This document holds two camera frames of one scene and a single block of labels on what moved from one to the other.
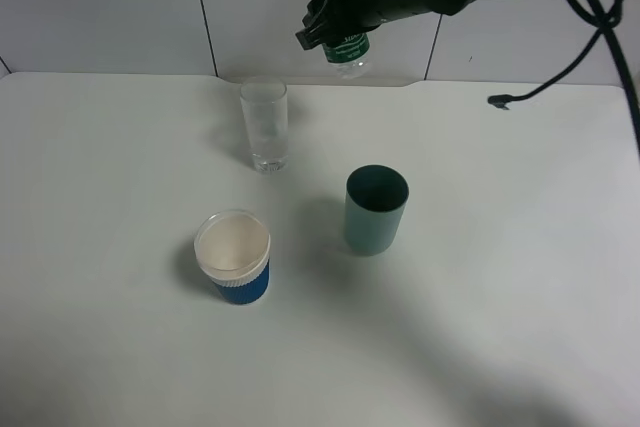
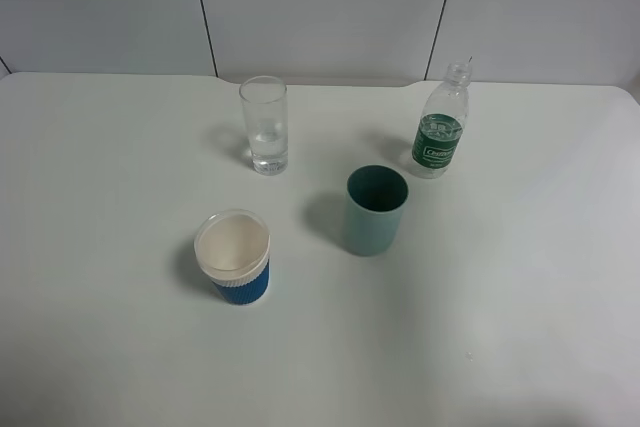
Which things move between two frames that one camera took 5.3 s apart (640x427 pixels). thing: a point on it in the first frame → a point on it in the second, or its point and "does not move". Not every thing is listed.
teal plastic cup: [375, 197] does not move
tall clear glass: [265, 104] does not move
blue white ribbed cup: [233, 247] does not move
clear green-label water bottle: [349, 57] → [442, 122]
